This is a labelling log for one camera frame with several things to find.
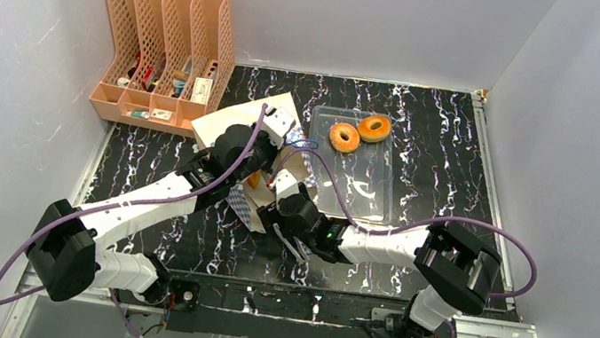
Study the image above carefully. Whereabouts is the blue checkered paper bag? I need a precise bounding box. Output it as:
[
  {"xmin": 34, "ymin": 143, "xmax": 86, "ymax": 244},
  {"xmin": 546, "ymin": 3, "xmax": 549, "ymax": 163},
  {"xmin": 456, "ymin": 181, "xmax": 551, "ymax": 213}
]
[{"xmin": 191, "ymin": 92, "xmax": 317, "ymax": 234}]

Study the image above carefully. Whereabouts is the orange fake donut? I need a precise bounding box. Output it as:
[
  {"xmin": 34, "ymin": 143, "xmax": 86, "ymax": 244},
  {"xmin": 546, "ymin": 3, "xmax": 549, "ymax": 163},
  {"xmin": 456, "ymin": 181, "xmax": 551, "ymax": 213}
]
[{"xmin": 357, "ymin": 115, "xmax": 391, "ymax": 143}]

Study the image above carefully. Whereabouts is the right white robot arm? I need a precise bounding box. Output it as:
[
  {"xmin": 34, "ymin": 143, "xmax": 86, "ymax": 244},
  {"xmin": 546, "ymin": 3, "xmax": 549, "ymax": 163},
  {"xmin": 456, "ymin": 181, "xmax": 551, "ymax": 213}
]
[{"xmin": 257, "ymin": 193, "xmax": 502, "ymax": 338}]

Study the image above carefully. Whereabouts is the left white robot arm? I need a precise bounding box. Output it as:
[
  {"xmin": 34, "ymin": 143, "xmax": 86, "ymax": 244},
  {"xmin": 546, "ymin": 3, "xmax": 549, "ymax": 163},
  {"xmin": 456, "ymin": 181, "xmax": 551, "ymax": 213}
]
[{"xmin": 26, "ymin": 122, "xmax": 287, "ymax": 305}]

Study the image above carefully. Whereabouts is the fake crusted bread slice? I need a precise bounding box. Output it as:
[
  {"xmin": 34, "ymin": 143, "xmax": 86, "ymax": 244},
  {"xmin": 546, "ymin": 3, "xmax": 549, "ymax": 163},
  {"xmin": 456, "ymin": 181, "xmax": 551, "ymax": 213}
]
[{"xmin": 246, "ymin": 170, "xmax": 263, "ymax": 189}]

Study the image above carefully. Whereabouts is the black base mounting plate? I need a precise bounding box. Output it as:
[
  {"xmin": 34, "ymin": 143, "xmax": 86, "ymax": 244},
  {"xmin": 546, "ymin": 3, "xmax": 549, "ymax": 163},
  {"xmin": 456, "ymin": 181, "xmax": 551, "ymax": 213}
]
[{"xmin": 169, "ymin": 270, "xmax": 407, "ymax": 338}]

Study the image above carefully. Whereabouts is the white stapler box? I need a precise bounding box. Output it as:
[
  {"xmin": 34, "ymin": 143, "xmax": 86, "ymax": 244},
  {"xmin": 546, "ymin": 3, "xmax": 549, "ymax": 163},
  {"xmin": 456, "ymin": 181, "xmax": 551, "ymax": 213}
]
[{"xmin": 189, "ymin": 77, "xmax": 214, "ymax": 105}]

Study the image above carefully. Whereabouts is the small white card box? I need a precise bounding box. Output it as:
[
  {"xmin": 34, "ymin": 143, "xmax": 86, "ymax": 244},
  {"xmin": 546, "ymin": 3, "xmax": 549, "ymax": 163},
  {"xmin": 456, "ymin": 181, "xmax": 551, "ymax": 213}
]
[{"xmin": 151, "ymin": 108, "xmax": 174, "ymax": 122}]

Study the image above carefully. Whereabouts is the green white glue tube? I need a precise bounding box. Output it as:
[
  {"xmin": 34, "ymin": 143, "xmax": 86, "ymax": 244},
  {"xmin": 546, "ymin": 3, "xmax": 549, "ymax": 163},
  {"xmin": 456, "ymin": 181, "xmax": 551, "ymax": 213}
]
[{"xmin": 130, "ymin": 110, "xmax": 150, "ymax": 120}]

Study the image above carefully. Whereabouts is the clear plastic tray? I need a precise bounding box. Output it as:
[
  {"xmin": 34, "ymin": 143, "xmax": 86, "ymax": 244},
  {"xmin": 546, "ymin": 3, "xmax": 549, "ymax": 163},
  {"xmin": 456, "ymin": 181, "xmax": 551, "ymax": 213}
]
[{"xmin": 309, "ymin": 105, "xmax": 393, "ymax": 225}]

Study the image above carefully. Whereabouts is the peach plastic file organizer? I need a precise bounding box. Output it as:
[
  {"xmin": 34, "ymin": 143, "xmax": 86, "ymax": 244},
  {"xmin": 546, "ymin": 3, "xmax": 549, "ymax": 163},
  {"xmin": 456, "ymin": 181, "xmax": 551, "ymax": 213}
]
[{"xmin": 90, "ymin": 0, "xmax": 236, "ymax": 138}]

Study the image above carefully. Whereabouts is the red small box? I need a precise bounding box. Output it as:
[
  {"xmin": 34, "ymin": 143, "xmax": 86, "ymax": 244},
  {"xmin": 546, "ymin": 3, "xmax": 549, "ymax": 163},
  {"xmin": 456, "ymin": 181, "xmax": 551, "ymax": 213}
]
[{"xmin": 140, "ymin": 66, "xmax": 154, "ymax": 90}]

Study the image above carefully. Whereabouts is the white tape roll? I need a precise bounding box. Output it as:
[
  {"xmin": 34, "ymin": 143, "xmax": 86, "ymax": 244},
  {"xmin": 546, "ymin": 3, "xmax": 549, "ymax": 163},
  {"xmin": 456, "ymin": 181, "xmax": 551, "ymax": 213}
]
[{"xmin": 116, "ymin": 77, "xmax": 130, "ymax": 87}]

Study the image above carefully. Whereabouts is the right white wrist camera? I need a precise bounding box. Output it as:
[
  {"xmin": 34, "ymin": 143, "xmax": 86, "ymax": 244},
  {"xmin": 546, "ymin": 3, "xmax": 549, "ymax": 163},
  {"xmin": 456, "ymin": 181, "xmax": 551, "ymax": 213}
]
[{"xmin": 271, "ymin": 169, "xmax": 301, "ymax": 201}]

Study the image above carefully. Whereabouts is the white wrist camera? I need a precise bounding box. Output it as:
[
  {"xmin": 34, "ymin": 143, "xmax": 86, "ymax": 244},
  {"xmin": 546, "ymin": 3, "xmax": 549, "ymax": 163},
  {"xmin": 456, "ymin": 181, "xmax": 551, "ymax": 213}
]
[
  {"xmin": 271, "ymin": 169, "xmax": 301, "ymax": 201},
  {"xmin": 261, "ymin": 106, "xmax": 296, "ymax": 151}
]

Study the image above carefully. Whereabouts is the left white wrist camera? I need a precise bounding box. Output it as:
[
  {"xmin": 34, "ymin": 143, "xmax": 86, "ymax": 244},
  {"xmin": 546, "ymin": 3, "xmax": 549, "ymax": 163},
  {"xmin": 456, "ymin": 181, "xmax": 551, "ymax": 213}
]
[{"xmin": 261, "ymin": 106, "xmax": 296, "ymax": 151}]

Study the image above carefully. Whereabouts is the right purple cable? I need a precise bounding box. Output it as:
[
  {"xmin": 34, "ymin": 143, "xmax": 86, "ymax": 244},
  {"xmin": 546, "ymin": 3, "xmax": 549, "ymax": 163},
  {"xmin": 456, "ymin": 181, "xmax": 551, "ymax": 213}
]
[{"xmin": 255, "ymin": 142, "xmax": 553, "ymax": 306}]

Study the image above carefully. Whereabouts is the purple cable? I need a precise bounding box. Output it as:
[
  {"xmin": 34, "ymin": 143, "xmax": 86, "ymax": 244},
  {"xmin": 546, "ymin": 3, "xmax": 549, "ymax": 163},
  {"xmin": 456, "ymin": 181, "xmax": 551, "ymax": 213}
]
[
  {"xmin": 0, "ymin": 67, "xmax": 270, "ymax": 338},
  {"xmin": 255, "ymin": 142, "xmax": 553, "ymax": 306}
]

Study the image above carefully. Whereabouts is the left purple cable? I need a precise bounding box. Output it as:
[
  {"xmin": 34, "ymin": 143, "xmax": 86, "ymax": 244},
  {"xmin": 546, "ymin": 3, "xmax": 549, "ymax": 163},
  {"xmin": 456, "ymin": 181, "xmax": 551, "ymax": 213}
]
[{"xmin": 0, "ymin": 67, "xmax": 270, "ymax": 338}]

